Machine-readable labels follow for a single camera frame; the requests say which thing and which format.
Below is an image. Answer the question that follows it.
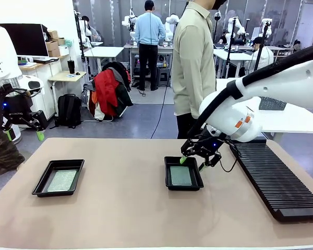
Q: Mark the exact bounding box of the person in beige shirt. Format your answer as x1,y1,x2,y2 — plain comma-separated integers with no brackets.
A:
171,0,227,140

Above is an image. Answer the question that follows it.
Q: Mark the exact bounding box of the white cylindrical appliance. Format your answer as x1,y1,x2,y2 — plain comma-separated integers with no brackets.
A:
5,77,23,144

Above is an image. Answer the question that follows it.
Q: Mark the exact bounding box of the grey workbench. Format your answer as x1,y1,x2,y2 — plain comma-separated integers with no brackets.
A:
124,43,177,88

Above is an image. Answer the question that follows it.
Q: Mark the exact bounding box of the black ESD tray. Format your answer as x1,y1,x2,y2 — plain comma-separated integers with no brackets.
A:
31,159,85,197
164,156,204,191

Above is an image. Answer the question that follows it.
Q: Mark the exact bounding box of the large white side table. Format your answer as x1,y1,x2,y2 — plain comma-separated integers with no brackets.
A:
215,78,313,134

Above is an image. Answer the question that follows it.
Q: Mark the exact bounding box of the man in blue shirt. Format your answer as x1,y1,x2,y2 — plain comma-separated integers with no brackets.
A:
134,0,166,91

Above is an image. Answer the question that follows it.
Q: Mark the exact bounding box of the black backpack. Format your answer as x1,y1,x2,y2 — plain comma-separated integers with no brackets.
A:
54,93,83,129

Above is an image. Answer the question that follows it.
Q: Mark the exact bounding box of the person in white jacket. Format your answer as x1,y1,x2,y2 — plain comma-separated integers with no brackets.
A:
246,36,274,75

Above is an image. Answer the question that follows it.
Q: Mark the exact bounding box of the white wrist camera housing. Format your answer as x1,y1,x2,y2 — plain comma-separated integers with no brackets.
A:
20,74,45,98

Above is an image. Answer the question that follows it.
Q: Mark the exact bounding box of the red jacket on chair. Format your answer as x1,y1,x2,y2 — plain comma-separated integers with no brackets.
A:
101,61,134,118

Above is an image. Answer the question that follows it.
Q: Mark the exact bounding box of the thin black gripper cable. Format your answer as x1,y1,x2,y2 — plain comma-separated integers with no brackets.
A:
219,145,240,173

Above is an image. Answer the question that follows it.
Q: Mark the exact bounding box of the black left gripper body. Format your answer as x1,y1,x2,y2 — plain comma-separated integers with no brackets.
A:
1,91,33,122

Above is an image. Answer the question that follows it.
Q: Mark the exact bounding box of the grey plastic stool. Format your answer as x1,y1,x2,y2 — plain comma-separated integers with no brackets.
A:
158,69,170,86

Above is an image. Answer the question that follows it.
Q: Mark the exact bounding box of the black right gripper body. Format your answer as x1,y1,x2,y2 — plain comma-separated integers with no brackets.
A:
195,130,229,157

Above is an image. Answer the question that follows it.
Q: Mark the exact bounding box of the small wooden top desk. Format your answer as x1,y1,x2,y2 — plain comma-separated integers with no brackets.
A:
48,70,87,105

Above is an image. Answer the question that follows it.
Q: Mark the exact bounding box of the black computer monitor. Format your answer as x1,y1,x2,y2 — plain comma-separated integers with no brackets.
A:
0,23,50,57

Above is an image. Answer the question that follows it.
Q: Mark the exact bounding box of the grey mesh basket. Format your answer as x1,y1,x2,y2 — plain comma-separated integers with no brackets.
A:
258,96,287,111

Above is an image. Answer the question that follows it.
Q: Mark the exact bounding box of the green circuit board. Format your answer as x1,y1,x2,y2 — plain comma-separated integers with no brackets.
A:
46,169,78,192
170,166,194,186

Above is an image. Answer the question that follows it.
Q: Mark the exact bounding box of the person in camouflage trousers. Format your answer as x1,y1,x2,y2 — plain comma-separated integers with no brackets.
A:
0,101,26,178

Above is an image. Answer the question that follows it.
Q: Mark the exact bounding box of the seated person in grey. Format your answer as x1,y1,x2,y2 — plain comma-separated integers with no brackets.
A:
81,15,102,42

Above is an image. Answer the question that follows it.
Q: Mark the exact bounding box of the black slotted board rack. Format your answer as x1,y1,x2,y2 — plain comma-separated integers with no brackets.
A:
228,139,313,222

